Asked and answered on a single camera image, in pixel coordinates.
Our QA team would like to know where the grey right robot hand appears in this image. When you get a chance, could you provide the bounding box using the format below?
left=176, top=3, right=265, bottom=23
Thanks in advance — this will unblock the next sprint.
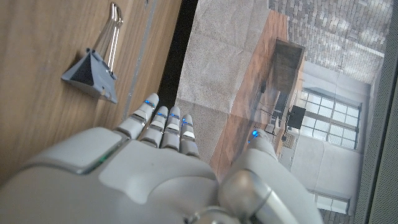
left=0, top=92, right=324, bottom=224

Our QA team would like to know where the printed room backdrop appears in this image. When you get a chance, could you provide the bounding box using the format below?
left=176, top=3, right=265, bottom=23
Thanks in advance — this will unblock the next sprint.
left=174, top=0, right=394, bottom=224

